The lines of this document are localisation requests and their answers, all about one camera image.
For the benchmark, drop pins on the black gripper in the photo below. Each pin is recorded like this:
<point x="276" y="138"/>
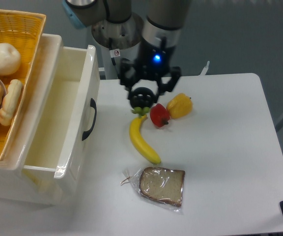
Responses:
<point x="152" y="63"/>

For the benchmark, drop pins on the white round bun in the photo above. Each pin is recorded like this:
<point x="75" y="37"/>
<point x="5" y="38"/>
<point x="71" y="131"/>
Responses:
<point x="10" y="59"/>

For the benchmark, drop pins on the yellow wicker basket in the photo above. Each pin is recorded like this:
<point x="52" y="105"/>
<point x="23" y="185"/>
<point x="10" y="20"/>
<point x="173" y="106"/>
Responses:
<point x="22" y="30"/>

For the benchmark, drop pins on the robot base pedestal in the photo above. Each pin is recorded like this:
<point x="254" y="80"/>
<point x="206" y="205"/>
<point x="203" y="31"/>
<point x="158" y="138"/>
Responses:
<point x="117" y="41"/>

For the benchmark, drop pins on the braided bread roll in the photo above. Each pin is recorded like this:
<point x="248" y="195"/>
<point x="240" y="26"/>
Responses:
<point x="10" y="101"/>

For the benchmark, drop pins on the white drawer cabinet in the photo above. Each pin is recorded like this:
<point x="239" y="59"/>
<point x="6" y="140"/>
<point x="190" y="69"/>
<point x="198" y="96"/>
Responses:
<point x="14" y="184"/>

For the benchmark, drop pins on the black drawer handle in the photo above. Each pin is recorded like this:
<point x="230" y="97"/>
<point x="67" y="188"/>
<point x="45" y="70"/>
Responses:
<point x="91" y="121"/>

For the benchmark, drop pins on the open upper white drawer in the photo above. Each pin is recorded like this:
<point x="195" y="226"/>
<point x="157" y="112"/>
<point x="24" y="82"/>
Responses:
<point x="57" y="149"/>

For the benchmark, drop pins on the bread slice in plastic bag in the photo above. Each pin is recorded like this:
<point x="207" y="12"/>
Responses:
<point x="157" y="185"/>

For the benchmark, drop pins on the red bell pepper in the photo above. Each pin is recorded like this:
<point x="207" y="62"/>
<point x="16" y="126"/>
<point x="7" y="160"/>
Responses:
<point x="159" y="115"/>

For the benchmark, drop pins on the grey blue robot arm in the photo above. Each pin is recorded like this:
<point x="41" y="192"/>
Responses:
<point x="164" y="18"/>

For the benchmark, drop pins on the yellow bell pepper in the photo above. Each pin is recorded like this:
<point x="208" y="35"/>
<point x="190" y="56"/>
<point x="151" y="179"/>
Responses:
<point x="180" y="106"/>

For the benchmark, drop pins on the yellow banana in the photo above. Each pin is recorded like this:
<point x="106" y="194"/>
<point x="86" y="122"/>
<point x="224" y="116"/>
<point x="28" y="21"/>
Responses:
<point x="139" y="142"/>

